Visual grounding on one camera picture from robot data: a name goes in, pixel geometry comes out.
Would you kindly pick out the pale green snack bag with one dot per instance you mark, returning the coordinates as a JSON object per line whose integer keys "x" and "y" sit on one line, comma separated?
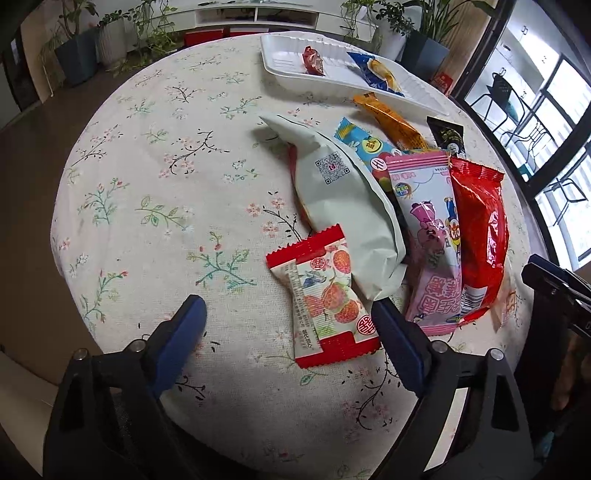
{"x": 351, "y": 217}

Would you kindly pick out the round floral tablecloth table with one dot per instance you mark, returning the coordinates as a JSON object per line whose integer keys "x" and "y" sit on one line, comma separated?
{"x": 161, "y": 207}

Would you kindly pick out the white foam tray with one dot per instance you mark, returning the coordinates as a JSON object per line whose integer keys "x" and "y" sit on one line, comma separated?
{"x": 286, "y": 60}

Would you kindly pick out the trailing vine plant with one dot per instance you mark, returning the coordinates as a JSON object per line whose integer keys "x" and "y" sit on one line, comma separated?
{"x": 157, "y": 41}

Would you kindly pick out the red gold candy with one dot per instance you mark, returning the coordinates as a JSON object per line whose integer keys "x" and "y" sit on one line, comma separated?
{"x": 314, "y": 60}

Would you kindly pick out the white tv cabinet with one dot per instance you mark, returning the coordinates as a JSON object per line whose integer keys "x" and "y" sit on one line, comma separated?
{"x": 277, "y": 16}

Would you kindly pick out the red snack bag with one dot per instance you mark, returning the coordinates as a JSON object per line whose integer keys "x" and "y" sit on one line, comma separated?
{"x": 480, "y": 230}

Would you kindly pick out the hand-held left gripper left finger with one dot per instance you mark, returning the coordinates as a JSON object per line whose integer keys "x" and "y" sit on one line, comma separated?
{"x": 184, "y": 332}

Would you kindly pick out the plant in smooth white pot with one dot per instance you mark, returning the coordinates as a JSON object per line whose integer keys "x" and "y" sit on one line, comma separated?
{"x": 392, "y": 44}

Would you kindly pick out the plant in ribbed white pot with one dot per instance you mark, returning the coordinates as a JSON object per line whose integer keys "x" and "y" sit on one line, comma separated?
{"x": 111, "y": 39}

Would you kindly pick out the tall plant in grey pot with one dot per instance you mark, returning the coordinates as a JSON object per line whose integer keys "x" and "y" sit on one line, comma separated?
{"x": 425, "y": 57}

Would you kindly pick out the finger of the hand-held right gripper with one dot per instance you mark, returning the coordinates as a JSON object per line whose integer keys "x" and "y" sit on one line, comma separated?
{"x": 549, "y": 295}
{"x": 561, "y": 272}

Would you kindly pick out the black balcony chair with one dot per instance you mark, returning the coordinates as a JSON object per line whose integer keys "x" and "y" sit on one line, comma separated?
{"x": 501, "y": 92}

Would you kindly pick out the red paper bag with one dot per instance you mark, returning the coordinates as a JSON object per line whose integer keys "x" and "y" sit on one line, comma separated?
{"x": 444, "y": 83}

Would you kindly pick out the black snack packet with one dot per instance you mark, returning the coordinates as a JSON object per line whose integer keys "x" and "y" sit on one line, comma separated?
{"x": 445, "y": 134}

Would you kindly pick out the orange snack packet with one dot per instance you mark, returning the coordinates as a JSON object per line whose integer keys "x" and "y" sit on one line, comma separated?
{"x": 392, "y": 122}

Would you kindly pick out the light blue snack packet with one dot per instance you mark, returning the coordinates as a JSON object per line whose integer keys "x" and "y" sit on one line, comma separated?
{"x": 362, "y": 145}

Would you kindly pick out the person's right hand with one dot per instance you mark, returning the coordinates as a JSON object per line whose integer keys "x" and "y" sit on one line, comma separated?
{"x": 565, "y": 378}

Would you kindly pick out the beige curtain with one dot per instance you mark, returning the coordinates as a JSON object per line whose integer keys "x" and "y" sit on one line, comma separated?
{"x": 466, "y": 50}

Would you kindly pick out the red white strawberry-print packet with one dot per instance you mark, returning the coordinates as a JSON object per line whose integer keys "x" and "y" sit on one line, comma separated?
{"x": 318, "y": 295}

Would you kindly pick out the pink cartoon snack packet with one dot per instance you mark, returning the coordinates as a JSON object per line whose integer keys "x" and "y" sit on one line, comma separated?
{"x": 429, "y": 230}

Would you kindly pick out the tree plant in dark pot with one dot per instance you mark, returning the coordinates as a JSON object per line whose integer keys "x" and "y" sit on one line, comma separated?
{"x": 76, "y": 57}

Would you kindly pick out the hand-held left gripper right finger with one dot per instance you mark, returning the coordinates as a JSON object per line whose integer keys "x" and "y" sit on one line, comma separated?
{"x": 399, "y": 346}

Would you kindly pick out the blue yellow snack packet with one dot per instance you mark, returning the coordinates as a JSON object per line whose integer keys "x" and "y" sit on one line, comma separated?
{"x": 376, "y": 74}

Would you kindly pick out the trailing pothos plant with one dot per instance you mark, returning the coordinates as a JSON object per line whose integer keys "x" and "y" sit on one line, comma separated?
{"x": 353, "y": 18}

